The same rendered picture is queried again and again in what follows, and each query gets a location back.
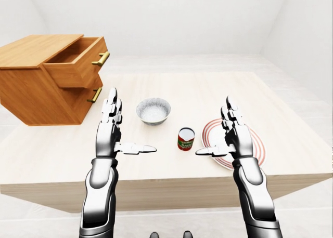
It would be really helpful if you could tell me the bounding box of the white plate with red rings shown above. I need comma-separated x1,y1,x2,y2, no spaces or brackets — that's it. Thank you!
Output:
201,119,267,171

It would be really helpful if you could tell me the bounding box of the open wooden drawer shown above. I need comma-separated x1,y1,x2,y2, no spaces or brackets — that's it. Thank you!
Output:
43,36,108,89

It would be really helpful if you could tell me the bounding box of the closed wooden drawer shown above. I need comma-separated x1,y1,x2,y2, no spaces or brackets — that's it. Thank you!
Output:
61,77,103,124

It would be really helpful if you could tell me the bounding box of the brass handle of open drawer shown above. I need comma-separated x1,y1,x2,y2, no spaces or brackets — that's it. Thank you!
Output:
91,51,110,67

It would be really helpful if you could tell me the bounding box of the red tin with green label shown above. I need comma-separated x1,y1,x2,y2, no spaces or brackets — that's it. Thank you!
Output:
177,127,196,152

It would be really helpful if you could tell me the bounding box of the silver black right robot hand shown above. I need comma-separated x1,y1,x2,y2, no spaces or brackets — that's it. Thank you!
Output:
195,95,253,160

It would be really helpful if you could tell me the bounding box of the grey patterned bowl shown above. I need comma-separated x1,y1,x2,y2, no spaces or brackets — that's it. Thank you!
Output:
136,98,172,127

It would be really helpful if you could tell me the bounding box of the brass handle of closed drawer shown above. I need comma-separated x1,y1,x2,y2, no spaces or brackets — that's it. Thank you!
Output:
86,87,103,103

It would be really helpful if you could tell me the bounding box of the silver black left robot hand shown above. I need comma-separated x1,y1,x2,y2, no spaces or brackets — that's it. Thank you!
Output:
95,87,157,159

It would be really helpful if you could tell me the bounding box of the wooden cabinet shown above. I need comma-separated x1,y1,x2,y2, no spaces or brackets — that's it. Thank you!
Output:
0,34,104,126

